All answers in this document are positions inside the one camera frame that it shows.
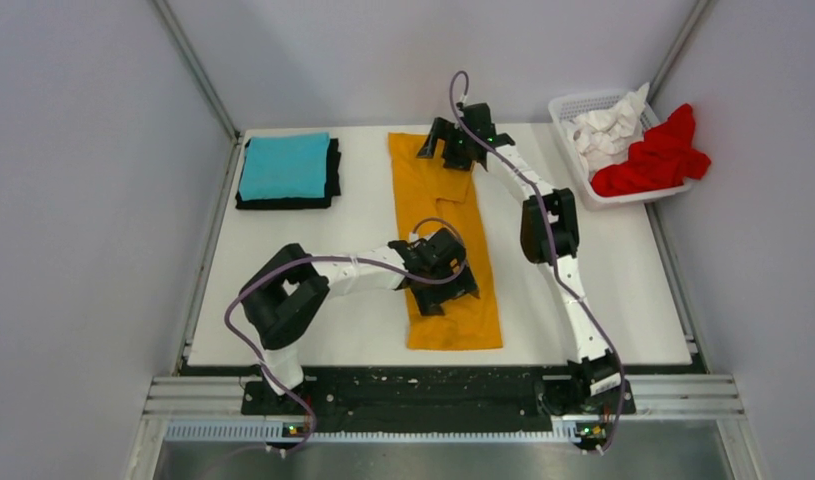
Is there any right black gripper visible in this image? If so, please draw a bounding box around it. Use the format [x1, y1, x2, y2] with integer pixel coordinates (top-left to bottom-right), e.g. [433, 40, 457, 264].
[415, 119, 473, 174]

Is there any yellow t shirt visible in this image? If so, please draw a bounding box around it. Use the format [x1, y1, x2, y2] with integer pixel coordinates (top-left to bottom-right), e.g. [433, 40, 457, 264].
[388, 132, 503, 351]

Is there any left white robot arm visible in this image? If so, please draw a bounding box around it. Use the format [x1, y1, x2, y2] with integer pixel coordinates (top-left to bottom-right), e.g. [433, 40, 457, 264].
[232, 226, 479, 414]

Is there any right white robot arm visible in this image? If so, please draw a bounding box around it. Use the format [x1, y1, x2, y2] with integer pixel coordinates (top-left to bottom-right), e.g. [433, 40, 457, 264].
[417, 101, 627, 412]

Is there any white plastic laundry basket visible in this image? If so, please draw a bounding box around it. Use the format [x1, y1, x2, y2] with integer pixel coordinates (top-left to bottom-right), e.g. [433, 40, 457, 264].
[547, 91, 693, 212]

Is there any folded black t shirt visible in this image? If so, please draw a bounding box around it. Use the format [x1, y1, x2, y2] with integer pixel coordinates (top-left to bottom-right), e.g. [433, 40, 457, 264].
[235, 136, 341, 211]

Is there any folded turquoise t shirt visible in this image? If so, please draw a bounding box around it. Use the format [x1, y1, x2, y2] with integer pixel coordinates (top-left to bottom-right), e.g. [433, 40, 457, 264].
[238, 132, 331, 201]

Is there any crumpled white t shirt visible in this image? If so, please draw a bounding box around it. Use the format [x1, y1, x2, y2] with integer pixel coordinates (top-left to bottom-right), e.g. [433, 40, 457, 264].
[561, 83, 650, 179]

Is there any crumpled red t shirt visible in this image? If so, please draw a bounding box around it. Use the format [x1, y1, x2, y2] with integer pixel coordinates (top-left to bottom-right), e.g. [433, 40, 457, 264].
[590, 103, 711, 197]

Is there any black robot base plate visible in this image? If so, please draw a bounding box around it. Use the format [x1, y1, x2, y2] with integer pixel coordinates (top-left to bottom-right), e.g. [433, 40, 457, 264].
[241, 366, 636, 434]

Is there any right aluminium corner post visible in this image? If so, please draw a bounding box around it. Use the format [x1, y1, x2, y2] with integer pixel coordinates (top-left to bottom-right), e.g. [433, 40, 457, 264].
[647, 0, 717, 104]

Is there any aluminium corner post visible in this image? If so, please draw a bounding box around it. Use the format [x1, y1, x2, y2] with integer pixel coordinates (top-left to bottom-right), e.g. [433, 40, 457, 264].
[149, 0, 241, 142]
[647, 0, 717, 104]

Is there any aluminium frame rail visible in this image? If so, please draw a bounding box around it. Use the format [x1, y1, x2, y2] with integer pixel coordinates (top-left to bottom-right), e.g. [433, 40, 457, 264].
[143, 375, 744, 446]

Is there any left aluminium corner post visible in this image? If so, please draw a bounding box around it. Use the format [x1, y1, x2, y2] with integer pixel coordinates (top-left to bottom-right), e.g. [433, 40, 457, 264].
[149, 0, 241, 142]

